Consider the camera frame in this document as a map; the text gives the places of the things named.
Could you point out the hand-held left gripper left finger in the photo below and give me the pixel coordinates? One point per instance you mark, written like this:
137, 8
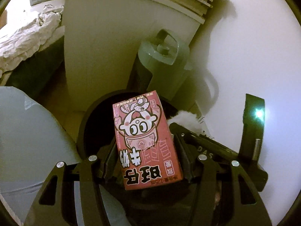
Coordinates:
110, 157

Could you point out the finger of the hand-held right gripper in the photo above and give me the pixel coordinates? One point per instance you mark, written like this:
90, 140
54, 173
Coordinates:
211, 147

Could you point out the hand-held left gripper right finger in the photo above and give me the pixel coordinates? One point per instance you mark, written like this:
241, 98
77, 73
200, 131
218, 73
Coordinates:
184, 162

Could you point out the white tissue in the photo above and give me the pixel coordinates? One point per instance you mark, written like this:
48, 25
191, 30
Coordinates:
188, 121

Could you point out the red milk carton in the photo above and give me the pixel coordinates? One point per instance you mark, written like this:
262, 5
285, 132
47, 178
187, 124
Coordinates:
145, 150

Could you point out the black trash bin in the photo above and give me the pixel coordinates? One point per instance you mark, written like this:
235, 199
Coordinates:
98, 122

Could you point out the crumpled white blanket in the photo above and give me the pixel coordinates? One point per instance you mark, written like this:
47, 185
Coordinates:
28, 40

